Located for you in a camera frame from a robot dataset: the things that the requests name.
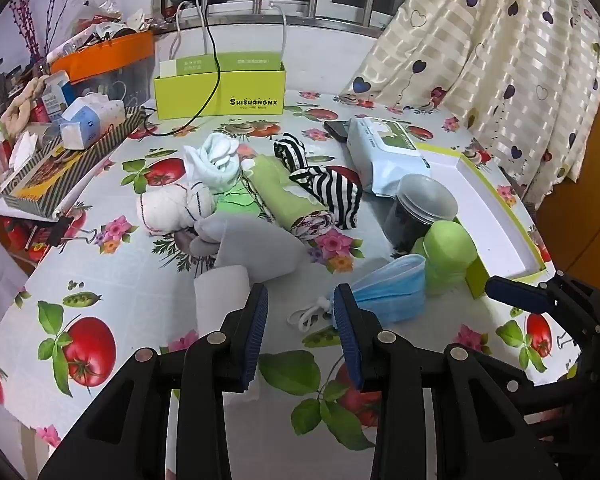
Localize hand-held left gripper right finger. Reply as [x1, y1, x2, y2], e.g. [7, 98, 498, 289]
[332, 284, 563, 480]

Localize black cable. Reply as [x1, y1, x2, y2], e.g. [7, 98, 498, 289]
[145, 0, 222, 136]

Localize clear plastic jar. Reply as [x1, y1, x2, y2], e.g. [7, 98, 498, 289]
[385, 174, 458, 253]

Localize grey white sock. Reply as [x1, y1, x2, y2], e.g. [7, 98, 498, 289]
[195, 212, 306, 281]

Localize heart print cream curtain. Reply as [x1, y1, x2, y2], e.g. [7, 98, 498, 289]
[340, 0, 600, 201]

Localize blue white carton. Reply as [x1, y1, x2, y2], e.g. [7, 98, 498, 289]
[45, 71, 76, 121]

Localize black binder clip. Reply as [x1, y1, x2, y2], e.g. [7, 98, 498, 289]
[40, 215, 98, 248]

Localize white cloth black stitching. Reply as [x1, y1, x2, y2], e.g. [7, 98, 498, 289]
[137, 183, 216, 235]

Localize green patterned sock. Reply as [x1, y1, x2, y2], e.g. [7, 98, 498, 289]
[245, 155, 333, 238]

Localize black smartphone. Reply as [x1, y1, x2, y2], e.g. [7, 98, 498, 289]
[324, 119, 353, 142]

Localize wet wipes pack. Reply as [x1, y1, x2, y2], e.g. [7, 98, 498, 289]
[346, 116, 433, 196]

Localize bright green small cloth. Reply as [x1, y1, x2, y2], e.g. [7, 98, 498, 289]
[215, 187, 261, 217]

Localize lime green cardboard box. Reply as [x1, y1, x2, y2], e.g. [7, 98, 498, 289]
[153, 52, 287, 121]

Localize beige braided headband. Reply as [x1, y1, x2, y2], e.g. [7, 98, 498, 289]
[0, 75, 51, 136]

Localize loose white tissue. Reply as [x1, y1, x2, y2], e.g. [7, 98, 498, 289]
[10, 132, 38, 168]

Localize blue white tissue pack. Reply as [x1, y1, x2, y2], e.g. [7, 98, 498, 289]
[60, 95, 126, 150]

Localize fruit print tablecloth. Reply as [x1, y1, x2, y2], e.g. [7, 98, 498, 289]
[0, 87, 576, 480]

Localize white mint socks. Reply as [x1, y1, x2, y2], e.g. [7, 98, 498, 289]
[182, 134, 241, 193]

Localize light green inner box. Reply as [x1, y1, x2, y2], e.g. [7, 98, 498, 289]
[160, 52, 283, 78]

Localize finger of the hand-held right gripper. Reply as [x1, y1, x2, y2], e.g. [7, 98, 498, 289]
[502, 375, 583, 416]
[485, 270, 588, 333]

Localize striped cardboard tray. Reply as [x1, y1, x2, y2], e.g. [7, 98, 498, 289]
[0, 105, 146, 211]

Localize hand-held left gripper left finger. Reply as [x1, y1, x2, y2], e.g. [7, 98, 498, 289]
[37, 284, 270, 480]

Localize white cable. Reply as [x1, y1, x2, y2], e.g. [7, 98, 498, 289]
[169, 0, 191, 61]
[270, 4, 287, 68]

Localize purple decorative branches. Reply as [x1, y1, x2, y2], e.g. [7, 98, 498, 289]
[10, 0, 81, 61]

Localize dark patterned cloth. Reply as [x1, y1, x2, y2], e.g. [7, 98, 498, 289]
[500, 165, 537, 211]

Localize black white striped sock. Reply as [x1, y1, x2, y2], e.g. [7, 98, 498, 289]
[289, 165, 363, 231]
[273, 132, 309, 172]

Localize blue face mask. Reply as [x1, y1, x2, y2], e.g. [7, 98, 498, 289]
[290, 254, 427, 332]

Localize pile of assorted packets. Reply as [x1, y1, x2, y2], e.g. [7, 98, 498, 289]
[47, 7, 153, 56]

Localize white green box lid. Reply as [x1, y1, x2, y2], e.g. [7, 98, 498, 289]
[420, 142, 551, 298]

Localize clear bin with orange lid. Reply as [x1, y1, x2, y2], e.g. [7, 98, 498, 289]
[50, 30, 156, 111]

